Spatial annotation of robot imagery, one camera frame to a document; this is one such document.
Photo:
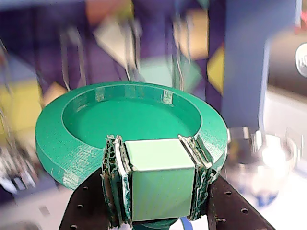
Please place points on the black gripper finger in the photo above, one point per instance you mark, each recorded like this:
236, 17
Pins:
230, 206
86, 206

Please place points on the white slotted toy spatula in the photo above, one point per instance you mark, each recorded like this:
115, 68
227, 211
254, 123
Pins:
72, 60

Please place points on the steel toy hanging utensil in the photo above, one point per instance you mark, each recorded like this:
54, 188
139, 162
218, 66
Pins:
180, 55

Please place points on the blue wooden toy kitchen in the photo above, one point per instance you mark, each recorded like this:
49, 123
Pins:
242, 72

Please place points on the green round plastic bowl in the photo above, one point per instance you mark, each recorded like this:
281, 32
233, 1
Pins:
132, 119

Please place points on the black dell monitor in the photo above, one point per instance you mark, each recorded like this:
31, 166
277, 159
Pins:
283, 67

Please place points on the steel toy ladle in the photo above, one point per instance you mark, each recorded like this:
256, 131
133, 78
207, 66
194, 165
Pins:
134, 55

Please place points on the steel toy pot with lid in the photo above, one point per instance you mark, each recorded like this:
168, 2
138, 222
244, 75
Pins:
271, 155

